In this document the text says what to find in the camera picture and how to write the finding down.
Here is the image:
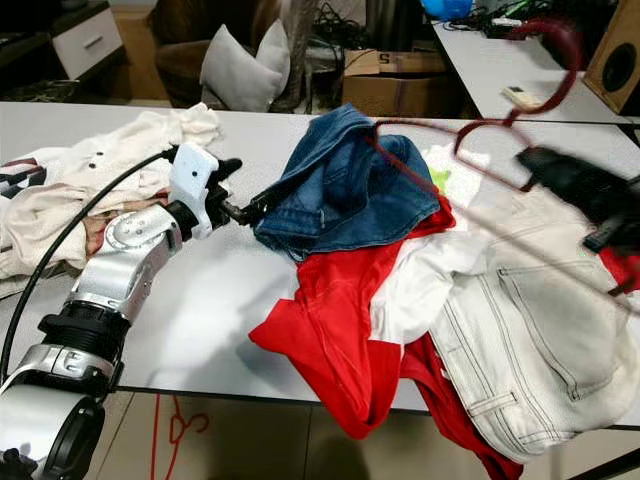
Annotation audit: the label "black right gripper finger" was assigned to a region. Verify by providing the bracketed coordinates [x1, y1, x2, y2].
[520, 146, 589, 187]
[530, 176, 586, 201]

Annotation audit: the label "blue denim garment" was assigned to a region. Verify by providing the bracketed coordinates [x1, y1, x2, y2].
[252, 102, 452, 264]

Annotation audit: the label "white black printed t-shirt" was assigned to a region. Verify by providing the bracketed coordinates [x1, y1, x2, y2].
[0, 150, 81, 291]

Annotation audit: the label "white remote control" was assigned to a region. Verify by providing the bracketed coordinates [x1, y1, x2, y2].
[501, 84, 547, 112]

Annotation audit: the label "white cloth green print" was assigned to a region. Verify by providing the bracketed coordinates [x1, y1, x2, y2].
[424, 140, 487, 202]

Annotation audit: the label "long white desk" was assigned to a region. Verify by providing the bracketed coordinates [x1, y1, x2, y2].
[430, 20, 640, 127]

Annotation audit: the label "wooden speaker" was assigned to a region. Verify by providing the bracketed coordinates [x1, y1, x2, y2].
[584, 14, 640, 117]

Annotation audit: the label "cream shirt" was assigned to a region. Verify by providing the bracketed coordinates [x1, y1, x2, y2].
[8, 102, 224, 274]

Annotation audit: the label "brown plaid cloth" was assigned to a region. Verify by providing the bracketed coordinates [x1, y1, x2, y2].
[80, 205, 142, 257]

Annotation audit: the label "red garment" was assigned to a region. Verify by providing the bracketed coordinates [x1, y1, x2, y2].
[248, 195, 527, 480]

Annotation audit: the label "grey pillow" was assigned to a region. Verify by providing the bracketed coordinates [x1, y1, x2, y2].
[199, 19, 292, 114]

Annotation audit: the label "black power strip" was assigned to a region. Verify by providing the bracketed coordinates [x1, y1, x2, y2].
[484, 5, 552, 40]

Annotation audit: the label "beige jeans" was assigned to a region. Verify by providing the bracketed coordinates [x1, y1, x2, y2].
[424, 185, 640, 467]

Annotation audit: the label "brown armchair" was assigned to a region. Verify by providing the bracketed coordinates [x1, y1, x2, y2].
[150, 0, 291, 110]

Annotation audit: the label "white drawer cabinet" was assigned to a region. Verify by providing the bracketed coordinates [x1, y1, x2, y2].
[50, 4, 127, 82]

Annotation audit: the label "brown cardboard box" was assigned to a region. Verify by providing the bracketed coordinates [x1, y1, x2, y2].
[340, 47, 457, 117]

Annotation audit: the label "blue round object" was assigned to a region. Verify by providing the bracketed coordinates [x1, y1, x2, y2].
[420, 0, 474, 22]

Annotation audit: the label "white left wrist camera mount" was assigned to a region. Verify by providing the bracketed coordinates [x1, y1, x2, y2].
[167, 141, 224, 240]

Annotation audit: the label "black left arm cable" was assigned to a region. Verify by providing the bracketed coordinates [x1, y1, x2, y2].
[0, 148, 173, 387]

